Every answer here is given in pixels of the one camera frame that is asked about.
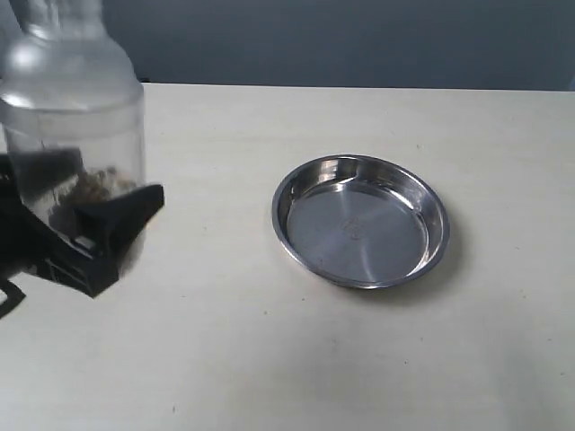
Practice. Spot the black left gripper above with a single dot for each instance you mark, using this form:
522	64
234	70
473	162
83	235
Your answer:
109	233

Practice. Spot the brown beans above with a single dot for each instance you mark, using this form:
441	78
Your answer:
88	187

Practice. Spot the clear plastic shaker bottle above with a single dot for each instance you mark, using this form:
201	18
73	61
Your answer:
67	83

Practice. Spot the round stainless steel plate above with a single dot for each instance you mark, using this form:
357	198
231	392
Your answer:
360	222

